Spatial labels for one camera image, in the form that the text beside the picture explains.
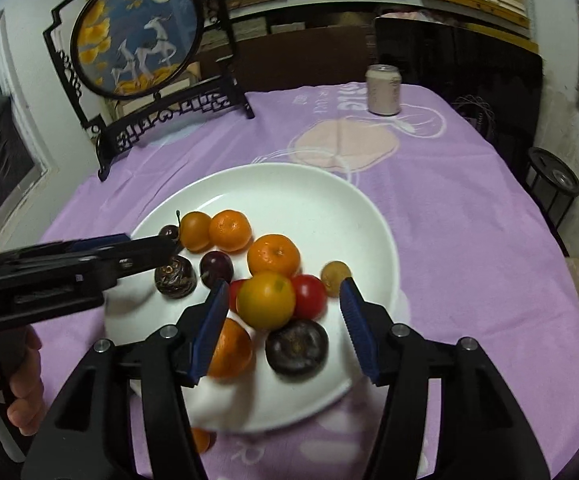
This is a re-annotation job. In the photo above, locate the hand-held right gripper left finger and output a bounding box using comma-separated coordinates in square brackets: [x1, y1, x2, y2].
[22, 282, 230, 480]

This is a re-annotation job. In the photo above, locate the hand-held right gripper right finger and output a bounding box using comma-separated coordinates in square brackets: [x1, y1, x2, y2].
[339, 277, 553, 480]

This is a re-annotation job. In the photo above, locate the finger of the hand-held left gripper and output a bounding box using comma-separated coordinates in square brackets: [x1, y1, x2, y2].
[94, 235, 178, 283]
[44, 232, 133, 257]

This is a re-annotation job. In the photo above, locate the dark red cherry with stem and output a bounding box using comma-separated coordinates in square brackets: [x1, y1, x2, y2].
[158, 210, 181, 241]

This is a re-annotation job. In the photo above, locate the dark brown water chestnut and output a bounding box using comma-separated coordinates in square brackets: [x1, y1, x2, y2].
[154, 255, 198, 301]
[265, 318, 329, 376]

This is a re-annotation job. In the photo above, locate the small tan longan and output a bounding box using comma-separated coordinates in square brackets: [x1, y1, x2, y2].
[320, 261, 353, 297]

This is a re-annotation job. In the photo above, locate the smooth yellowish orange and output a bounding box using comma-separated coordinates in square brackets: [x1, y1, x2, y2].
[236, 271, 297, 331]

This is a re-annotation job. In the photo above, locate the dark purple plum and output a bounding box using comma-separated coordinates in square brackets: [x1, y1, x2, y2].
[199, 251, 234, 288]

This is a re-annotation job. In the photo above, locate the large rough-skinned tangerine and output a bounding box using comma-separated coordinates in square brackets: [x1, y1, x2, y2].
[247, 233, 301, 278]

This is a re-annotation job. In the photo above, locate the white oval plate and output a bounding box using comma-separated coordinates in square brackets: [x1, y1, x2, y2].
[102, 162, 401, 433]

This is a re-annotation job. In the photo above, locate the person's left hand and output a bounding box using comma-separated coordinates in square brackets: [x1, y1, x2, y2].
[7, 327, 45, 436]

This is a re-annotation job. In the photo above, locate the purple printed tablecloth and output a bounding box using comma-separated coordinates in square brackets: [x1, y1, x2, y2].
[27, 80, 579, 480]

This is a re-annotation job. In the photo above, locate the round deer table screen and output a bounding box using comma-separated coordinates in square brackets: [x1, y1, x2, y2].
[42, 0, 255, 183]

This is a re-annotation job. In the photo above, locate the pale drink can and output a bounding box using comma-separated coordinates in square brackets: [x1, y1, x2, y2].
[366, 65, 403, 117]

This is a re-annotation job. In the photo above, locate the black round stand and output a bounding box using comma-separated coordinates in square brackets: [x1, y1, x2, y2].
[524, 147, 579, 231]

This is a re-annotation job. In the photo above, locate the brown wooden chair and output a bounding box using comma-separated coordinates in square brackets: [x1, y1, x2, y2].
[200, 25, 375, 93]

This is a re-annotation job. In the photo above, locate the white storage shelf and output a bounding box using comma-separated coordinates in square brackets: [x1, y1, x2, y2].
[220, 0, 540, 53]

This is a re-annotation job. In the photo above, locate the pink cloth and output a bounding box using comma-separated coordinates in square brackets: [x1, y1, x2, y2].
[377, 10, 435, 23]

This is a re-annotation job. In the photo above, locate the black wire basket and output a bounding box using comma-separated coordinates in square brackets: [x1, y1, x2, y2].
[452, 94, 497, 141]

